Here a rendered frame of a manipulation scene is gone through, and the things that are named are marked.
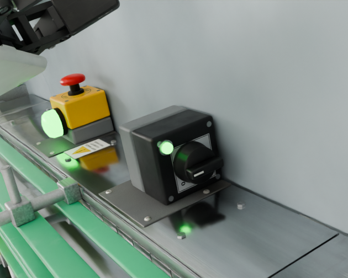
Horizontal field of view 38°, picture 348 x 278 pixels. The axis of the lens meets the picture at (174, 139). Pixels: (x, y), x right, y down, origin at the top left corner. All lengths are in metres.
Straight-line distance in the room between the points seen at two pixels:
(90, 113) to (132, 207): 0.27
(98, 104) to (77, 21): 0.45
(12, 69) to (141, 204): 0.29
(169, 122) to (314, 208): 0.18
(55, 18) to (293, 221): 0.28
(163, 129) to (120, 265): 0.15
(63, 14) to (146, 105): 0.35
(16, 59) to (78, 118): 0.49
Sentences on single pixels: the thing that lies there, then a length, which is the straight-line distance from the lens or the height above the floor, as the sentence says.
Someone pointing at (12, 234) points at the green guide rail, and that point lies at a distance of 0.79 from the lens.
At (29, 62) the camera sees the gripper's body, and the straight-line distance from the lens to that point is 0.32.
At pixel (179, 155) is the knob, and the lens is 0.52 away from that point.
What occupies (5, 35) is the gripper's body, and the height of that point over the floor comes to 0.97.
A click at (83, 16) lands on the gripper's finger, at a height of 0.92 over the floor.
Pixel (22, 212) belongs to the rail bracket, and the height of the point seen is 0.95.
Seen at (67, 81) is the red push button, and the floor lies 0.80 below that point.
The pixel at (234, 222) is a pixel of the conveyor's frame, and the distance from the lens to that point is 0.50.
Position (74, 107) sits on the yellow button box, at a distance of 0.78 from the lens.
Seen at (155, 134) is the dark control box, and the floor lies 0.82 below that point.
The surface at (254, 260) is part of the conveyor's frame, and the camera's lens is 0.44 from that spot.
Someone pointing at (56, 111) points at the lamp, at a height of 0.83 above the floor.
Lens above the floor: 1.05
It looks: 27 degrees down
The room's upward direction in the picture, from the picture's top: 112 degrees counter-clockwise
